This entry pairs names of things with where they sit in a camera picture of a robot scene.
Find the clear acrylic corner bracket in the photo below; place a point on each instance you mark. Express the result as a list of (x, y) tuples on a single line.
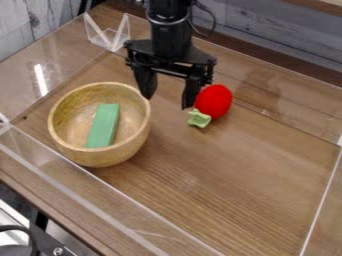
[(108, 38)]

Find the red toy strawberry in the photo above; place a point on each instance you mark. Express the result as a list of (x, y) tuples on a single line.
[(212, 104)]

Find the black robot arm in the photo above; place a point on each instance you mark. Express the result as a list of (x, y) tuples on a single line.
[(172, 10)]

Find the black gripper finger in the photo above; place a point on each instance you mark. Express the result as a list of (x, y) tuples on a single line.
[(147, 81), (189, 92)]

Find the clear acrylic tray wall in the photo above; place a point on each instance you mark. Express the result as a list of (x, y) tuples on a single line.
[(116, 226)]

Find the green rectangular block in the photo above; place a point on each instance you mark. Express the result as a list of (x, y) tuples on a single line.
[(104, 125)]

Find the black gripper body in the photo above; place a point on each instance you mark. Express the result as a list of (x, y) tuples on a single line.
[(168, 52)]

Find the brown wooden bowl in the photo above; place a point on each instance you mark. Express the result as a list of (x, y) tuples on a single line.
[(69, 121)]

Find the black metal stand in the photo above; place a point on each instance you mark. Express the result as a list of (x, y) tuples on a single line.
[(21, 239)]

